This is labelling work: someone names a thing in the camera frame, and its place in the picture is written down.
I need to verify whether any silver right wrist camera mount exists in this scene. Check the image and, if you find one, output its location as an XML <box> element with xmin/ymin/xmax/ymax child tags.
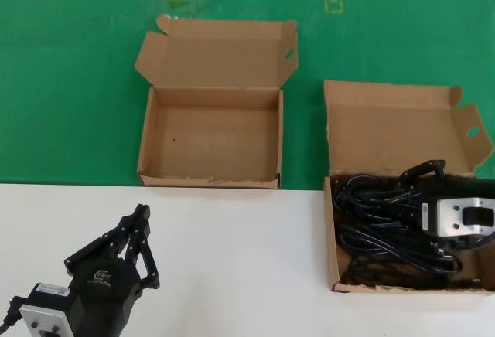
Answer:
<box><xmin>420</xmin><ymin>196</ymin><xmax>495</xmax><ymax>240</ymax></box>

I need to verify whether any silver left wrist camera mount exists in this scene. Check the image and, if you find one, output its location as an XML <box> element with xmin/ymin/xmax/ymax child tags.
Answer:
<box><xmin>19</xmin><ymin>282</ymin><xmax>75</xmax><ymax>337</ymax></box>

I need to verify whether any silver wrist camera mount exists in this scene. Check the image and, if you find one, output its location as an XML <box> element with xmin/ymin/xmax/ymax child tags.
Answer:
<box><xmin>19</xmin><ymin>282</ymin><xmax>75</xmax><ymax>337</ymax></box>
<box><xmin>420</xmin><ymin>196</ymin><xmax>495</xmax><ymax>240</ymax></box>

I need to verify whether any green table cloth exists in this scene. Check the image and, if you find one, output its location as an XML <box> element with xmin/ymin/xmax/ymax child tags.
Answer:
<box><xmin>0</xmin><ymin>14</ymin><xmax>495</xmax><ymax>192</ymax></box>

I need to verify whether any cardboard box with round-notched lid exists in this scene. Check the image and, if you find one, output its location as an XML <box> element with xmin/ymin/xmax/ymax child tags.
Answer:
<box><xmin>134</xmin><ymin>14</ymin><xmax>299</xmax><ymax>190</ymax></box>

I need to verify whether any cardboard box with torn lid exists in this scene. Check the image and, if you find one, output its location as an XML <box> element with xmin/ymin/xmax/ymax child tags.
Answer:
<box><xmin>323</xmin><ymin>80</ymin><xmax>495</xmax><ymax>294</ymax></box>

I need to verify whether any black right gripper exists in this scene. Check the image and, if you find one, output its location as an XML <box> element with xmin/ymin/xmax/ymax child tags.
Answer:
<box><xmin>388</xmin><ymin>158</ymin><xmax>495</xmax><ymax>233</ymax></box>

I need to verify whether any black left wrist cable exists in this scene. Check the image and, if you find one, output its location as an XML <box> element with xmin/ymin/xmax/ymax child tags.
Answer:
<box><xmin>0</xmin><ymin>294</ymin><xmax>22</xmax><ymax>332</ymax></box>

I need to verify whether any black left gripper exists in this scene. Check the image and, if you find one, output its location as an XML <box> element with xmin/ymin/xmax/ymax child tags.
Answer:
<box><xmin>63</xmin><ymin>204</ymin><xmax>161</xmax><ymax>337</ymax></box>

